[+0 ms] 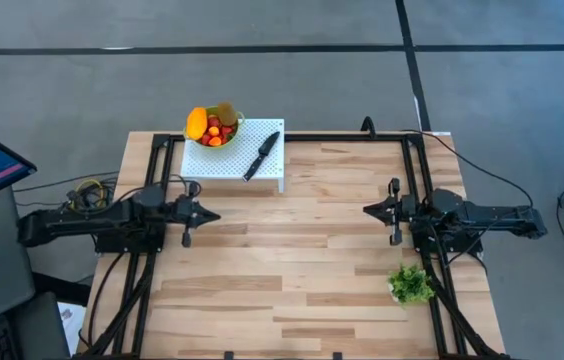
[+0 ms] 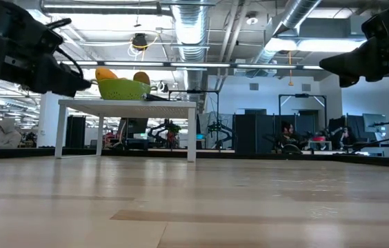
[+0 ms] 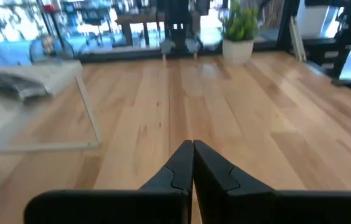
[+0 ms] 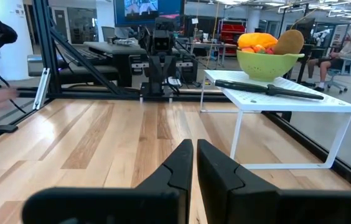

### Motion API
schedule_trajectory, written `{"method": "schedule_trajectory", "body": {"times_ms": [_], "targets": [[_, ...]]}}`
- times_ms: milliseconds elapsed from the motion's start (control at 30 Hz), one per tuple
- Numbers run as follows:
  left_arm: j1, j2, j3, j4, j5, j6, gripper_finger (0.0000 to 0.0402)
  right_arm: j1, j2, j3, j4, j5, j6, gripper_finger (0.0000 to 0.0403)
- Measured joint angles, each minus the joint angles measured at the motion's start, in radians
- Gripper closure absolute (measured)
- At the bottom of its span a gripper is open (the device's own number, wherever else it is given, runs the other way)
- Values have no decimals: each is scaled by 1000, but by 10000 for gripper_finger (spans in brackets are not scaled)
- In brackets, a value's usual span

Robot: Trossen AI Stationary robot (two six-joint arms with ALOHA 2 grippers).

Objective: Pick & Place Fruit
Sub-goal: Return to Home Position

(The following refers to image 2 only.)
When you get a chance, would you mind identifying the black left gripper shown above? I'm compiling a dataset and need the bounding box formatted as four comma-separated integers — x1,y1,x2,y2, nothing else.
0,29,93,101

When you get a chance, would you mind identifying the orange yellow mango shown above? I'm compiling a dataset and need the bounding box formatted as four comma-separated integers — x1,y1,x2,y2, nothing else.
94,67,120,82

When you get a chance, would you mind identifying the black marker pen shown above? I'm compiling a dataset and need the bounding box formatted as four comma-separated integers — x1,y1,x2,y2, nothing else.
143,92,172,102

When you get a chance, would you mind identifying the black cabinet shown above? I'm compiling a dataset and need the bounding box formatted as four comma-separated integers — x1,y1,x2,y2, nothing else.
65,115,87,149

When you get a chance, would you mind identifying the computer monitor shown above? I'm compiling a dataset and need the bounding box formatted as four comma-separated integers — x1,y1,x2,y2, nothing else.
362,113,387,134

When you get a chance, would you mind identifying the green colander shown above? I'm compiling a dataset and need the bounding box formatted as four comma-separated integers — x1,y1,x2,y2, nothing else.
90,78,153,101

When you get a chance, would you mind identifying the person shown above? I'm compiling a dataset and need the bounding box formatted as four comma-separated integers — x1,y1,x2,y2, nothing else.
0,117,23,149
279,121,297,147
339,126,357,146

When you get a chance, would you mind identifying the white perforated shelf riser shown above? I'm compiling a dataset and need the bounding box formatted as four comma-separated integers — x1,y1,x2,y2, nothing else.
54,99,198,163

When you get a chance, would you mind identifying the black screen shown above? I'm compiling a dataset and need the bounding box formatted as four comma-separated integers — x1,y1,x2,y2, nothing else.
118,117,149,138

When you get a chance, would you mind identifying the black partition panel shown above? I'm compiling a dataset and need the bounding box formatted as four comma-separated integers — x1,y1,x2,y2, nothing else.
232,113,319,154

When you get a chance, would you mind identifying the long ceiling light strip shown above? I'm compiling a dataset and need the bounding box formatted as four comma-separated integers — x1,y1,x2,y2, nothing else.
58,60,325,72

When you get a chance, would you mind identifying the black workstation frame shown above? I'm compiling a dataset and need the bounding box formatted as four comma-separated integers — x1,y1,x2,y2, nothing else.
278,92,328,118

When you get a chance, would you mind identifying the black camera cable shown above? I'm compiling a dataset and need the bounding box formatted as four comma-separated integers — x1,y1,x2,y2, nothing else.
45,17,86,79
352,129,389,149

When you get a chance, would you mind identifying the yellow hanging cord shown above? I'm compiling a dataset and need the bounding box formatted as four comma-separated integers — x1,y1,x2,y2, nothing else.
288,50,295,87

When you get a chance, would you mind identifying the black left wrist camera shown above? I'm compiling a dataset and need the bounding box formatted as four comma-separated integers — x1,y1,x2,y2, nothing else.
0,0,66,54

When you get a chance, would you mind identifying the silver ventilation duct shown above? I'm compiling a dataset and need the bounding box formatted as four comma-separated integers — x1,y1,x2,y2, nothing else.
170,0,213,96
246,0,323,75

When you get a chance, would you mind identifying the black hanging cable reel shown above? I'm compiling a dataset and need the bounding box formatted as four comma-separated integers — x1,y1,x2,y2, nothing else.
131,32,149,51

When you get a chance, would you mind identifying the black aluminium table frame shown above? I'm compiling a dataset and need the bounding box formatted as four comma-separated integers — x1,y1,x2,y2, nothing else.
0,147,389,170

